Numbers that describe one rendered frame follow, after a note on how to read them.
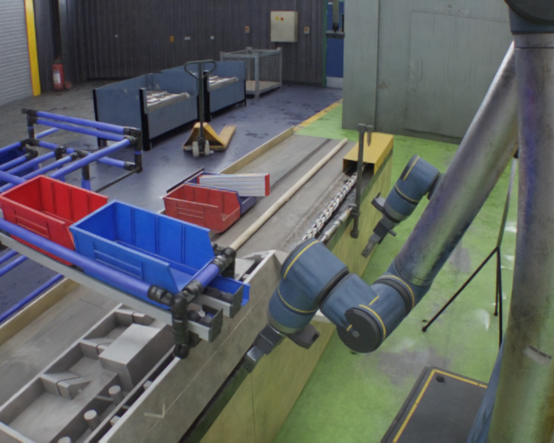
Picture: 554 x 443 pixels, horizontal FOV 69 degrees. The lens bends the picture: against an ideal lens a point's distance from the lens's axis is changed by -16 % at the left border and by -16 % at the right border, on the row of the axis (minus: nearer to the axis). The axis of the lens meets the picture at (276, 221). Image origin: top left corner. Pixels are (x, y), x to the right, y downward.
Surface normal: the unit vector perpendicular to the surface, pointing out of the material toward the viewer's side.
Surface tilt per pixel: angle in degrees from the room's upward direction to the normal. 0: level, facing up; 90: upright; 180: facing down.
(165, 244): 88
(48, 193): 88
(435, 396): 0
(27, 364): 0
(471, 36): 90
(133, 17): 90
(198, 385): 80
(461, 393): 0
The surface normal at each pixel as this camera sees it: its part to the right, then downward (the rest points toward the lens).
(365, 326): -0.58, 0.27
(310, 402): 0.00, -0.90
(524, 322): -0.92, 0.24
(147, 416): 0.91, 0.01
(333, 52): -0.39, 0.40
